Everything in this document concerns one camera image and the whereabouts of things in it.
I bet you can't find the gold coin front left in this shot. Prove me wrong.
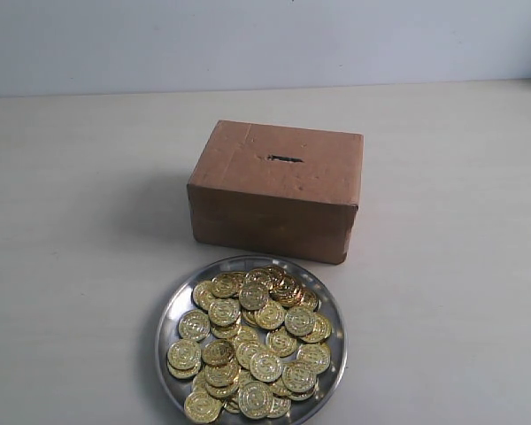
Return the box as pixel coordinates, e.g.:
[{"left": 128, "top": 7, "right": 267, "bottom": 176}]
[{"left": 184, "top": 390, "right": 222, "bottom": 424}]

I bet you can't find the gold coin left side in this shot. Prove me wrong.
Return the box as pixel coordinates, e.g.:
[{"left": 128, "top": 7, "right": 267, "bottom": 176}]
[{"left": 178, "top": 309, "right": 211, "bottom": 342}]

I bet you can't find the gold coin rear left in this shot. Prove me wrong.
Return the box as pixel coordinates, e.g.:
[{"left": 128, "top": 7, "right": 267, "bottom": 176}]
[{"left": 192, "top": 280, "right": 216, "bottom": 311}]

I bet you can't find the gold coin front right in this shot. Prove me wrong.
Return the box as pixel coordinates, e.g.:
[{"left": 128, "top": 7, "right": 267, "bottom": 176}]
[{"left": 281, "top": 360, "right": 317, "bottom": 393}]

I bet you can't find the gold coin front centre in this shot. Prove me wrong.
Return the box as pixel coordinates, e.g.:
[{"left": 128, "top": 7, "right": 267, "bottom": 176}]
[{"left": 238, "top": 381, "right": 273, "bottom": 420}]

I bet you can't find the gold coin right side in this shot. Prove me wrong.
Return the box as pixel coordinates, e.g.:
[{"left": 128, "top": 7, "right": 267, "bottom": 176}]
[{"left": 284, "top": 305, "right": 315, "bottom": 336}]

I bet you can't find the gold coin centre top pile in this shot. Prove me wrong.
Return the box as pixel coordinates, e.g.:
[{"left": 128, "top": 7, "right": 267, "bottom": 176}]
[{"left": 254, "top": 300, "right": 286, "bottom": 330}]

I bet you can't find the brown cardboard slotted box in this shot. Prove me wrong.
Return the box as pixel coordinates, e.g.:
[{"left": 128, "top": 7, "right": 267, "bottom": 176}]
[{"left": 187, "top": 120, "right": 364, "bottom": 265}]

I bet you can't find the round steel plate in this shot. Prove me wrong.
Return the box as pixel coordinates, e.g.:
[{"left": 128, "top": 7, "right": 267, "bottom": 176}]
[{"left": 149, "top": 254, "right": 348, "bottom": 424}]

